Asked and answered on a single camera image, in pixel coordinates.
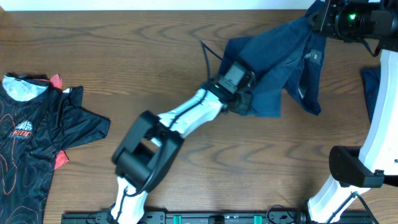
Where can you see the black orange patterned t-shirt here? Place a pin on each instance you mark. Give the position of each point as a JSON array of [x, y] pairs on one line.
[[38, 122]]

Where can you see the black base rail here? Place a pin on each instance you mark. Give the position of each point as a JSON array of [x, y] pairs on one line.
[[274, 215]]

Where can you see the dark blue denim shorts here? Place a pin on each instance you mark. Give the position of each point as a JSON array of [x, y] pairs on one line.
[[289, 57]]

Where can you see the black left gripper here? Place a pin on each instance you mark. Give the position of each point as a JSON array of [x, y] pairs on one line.
[[247, 101]]

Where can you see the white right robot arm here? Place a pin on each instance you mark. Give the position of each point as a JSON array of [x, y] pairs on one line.
[[355, 170]]

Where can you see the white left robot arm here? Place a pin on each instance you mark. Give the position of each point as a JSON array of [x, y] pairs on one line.
[[149, 148]]

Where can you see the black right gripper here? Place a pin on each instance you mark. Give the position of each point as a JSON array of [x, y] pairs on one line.
[[324, 21]]

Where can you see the folded navy blue garment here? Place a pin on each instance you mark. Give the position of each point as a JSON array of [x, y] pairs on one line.
[[371, 80]]

